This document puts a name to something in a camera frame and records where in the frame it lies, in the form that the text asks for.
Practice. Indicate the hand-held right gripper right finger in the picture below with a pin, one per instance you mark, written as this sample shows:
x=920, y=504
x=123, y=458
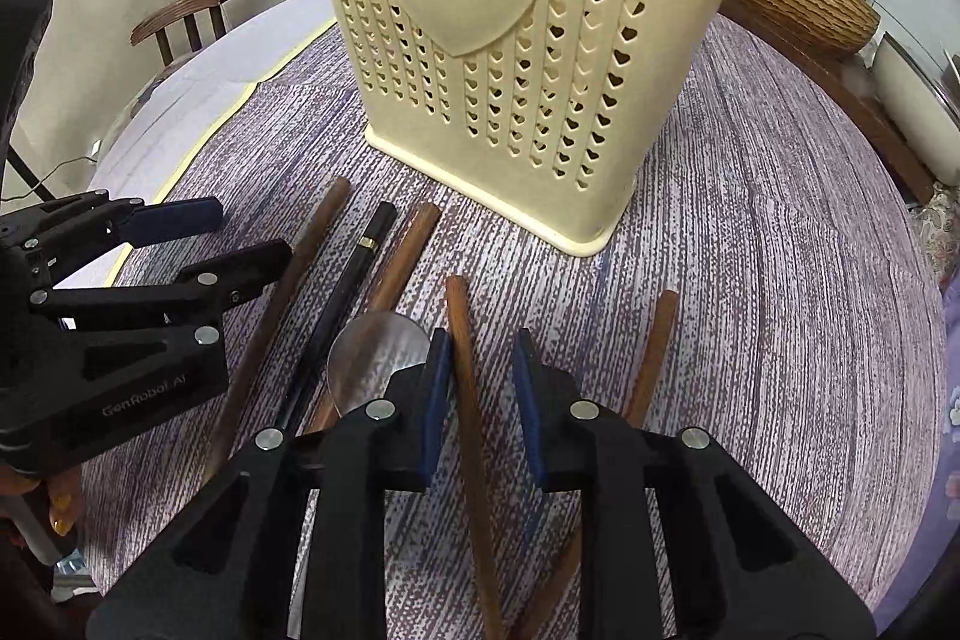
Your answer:
x=529, y=400

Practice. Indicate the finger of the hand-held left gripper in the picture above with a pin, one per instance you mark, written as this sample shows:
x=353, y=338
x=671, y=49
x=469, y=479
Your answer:
x=172, y=218
x=225, y=271

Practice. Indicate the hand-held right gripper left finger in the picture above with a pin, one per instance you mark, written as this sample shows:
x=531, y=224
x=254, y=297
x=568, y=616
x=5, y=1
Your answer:
x=435, y=400

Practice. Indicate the brown wooden chopstick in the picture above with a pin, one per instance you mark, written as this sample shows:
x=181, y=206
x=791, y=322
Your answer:
x=402, y=257
x=255, y=370
x=656, y=347
x=466, y=377

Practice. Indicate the metal spoon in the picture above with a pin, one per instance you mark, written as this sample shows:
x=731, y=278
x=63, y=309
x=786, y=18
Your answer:
x=375, y=355

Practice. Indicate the black chopstick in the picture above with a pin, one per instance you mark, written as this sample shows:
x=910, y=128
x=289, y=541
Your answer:
x=352, y=280

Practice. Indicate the person's left hand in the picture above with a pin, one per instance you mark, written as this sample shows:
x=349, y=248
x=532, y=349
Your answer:
x=60, y=497

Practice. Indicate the white tablecloth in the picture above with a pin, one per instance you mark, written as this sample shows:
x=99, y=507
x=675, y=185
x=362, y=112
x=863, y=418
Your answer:
x=225, y=63

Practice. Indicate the wooden chair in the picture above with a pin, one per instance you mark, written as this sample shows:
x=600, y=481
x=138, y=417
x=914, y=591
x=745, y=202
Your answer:
x=184, y=6

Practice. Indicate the purple striped tablecloth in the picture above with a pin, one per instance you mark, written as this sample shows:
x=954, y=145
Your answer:
x=750, y=310

